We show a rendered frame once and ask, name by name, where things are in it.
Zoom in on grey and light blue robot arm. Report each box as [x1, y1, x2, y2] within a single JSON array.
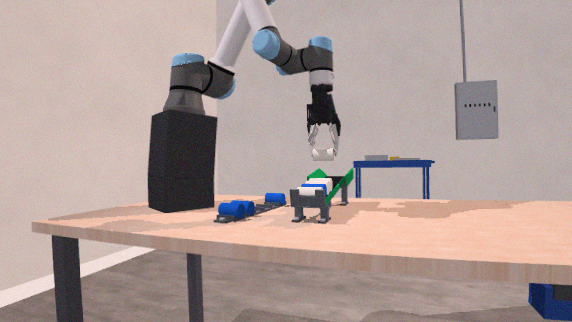
[[163, 0, 335, 114]]

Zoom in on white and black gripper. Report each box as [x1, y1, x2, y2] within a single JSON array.
[[307, 84, 341, 157]]

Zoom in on blue cylinder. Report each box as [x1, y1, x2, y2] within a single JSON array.
[[230, 200, 255, 215], [301, 184, 327, 198], [218, 203, 245, 218], [265, 193, 285, 205]]

